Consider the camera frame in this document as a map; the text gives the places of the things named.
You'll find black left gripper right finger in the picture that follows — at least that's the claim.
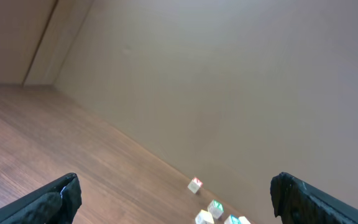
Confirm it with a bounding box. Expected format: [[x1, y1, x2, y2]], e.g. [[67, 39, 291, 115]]
[[270, 172, 358, 224]]

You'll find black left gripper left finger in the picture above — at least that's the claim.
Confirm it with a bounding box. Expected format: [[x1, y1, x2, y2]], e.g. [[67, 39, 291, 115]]
[[0, 173, 82, 224]]

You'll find blue L letter block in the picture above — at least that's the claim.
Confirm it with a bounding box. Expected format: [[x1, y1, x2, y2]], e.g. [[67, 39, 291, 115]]
[[224, 215, 241, 224]]

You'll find green Z letter block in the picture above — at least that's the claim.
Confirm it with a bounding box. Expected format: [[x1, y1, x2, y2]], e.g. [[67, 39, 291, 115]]
[[208, 200, 224, 220]]

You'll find yellow top block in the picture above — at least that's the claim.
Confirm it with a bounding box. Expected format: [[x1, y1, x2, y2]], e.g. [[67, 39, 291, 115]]
[[195, 210, 214, 224]]

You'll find red Y letter block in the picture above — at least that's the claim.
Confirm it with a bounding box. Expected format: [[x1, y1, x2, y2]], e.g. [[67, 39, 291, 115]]
[[188, 177, 203, 194]]

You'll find plain top green-side block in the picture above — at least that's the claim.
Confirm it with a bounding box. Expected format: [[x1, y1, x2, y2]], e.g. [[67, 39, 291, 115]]
[[239, 216, 251, 224]]

